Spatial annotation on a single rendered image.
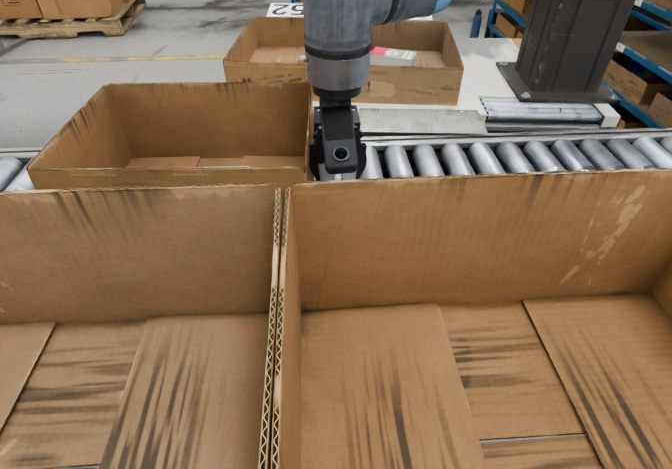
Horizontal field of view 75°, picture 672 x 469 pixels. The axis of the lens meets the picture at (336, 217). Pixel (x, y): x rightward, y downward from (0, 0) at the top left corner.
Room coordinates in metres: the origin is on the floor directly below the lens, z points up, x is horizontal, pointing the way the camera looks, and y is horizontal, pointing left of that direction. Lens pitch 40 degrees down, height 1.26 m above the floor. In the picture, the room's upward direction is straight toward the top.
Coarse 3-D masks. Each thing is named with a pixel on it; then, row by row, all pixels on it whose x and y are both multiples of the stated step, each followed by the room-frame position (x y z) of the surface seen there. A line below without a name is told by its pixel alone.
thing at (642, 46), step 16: (624, 32) 2.30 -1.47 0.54; (640, 32) 2.30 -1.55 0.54; (656, 32) 2.30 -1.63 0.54; (624, 48) 2.09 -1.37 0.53; (640, 48) 2.07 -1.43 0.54; (656, 48) 2.07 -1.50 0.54; (656, 64) 1.86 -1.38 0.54; (624, 96) 1.99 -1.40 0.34; (640, 112) 1.82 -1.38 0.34; (656, 128) 1.69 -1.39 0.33
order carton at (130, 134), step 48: (96, 96) 0.74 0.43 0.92; (144, 96) 0.79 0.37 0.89; (192, 96) 0.79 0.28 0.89; (240, 96) 0.79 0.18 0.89; (288, 96) 0.79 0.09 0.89; (48, 144) 0.57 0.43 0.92; (96, 144) 0.69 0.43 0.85; (144, 144) 0.79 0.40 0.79; (192, 144) 0.79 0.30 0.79; (240, 144) 0.79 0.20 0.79; (288, 144) 0.79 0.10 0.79
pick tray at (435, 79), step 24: (384, 24) 1.43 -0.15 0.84; (408, 24) 1.43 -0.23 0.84; (432, 24) 1.42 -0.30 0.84; (408, 48) 1.43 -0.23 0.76; (432, 48) 1.42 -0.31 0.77; (456, 48) 1.18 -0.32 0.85; (384, 72) 1.06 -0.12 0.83; (408, 72) 1.05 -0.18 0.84; (432, 72) 1.05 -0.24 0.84; (456, 72) 1.04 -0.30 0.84; (360, 96) 1.06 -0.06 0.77; (384, 96) 1.06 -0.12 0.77; (408, 96) 1.05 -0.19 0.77; (432, 96) 1.05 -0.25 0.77; (456, 96) 1.04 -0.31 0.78
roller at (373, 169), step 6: (366, 150) 0.83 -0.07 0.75; (372, 150) 0.83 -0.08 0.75; (372, 156) 0.81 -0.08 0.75; (372, 162) 0.78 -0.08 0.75; (378, 162) 0.79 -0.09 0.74; (366, 168) 0.76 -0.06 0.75; (372, 168) 0.76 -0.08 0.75; (378, 168) 0.77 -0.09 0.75; (366, 174) 0.74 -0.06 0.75; (372, 174) 0.74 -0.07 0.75; (378, 174) 0.74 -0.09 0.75
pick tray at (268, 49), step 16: (256, 32) 1.46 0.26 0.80; (272, 32) 1.46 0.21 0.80; (288, 32) 1.46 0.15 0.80; (240, 48) 1.26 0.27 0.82; (256, 48) 1.44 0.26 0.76; (272, 48) 1.44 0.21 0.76; (288, 48) 1.44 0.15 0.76; (304, 48) 1.44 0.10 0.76; (224, 64) 1.09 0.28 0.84; (240, 64) 1.09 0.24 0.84; (256, 64) 1.08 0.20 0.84; (272, 64) 1.08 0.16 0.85; (288, 64) 1.08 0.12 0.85; (304, 64) 1.07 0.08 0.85; (240, 80) 1.09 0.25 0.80; (256, 80) 1.08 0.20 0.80; (272, 80) 1.08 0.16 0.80; (288, 80) 1.08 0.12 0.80; (304, 80) 1.07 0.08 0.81
